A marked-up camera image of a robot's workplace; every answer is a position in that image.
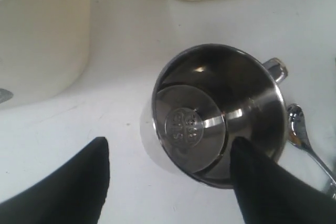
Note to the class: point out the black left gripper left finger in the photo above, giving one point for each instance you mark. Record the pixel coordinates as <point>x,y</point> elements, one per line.
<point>74,193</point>

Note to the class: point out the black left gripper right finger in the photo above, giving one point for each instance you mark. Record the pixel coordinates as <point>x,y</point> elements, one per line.
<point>267,193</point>

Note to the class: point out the long steel spoon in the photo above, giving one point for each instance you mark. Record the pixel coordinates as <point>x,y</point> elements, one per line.
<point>298,137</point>

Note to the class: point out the steel mug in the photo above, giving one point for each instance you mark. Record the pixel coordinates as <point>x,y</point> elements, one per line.
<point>202,100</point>

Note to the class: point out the cream bin with circle mark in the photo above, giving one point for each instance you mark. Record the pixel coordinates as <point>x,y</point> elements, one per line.
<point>44,48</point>

